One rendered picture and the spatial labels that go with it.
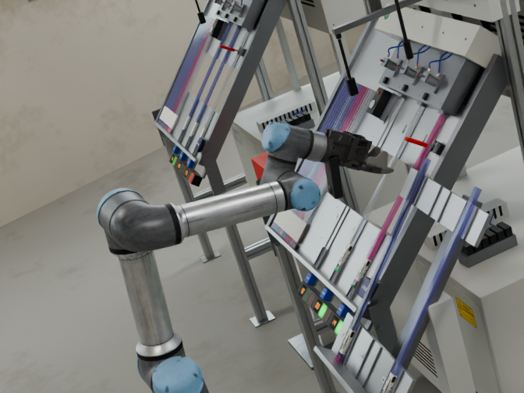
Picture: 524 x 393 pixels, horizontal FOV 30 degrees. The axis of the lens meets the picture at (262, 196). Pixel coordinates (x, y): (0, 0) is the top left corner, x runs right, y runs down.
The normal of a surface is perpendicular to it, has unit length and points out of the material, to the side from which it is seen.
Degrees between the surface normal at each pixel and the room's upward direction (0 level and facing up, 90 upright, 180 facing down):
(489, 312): 90
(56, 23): 90
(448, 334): 90
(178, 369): 7
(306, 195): 90
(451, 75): 44
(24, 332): 0
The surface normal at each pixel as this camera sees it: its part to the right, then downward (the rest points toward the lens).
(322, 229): -0.83, -0.36
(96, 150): 0.52, 0.20
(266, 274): -0.29, -0.88
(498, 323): 0.33, 0.29
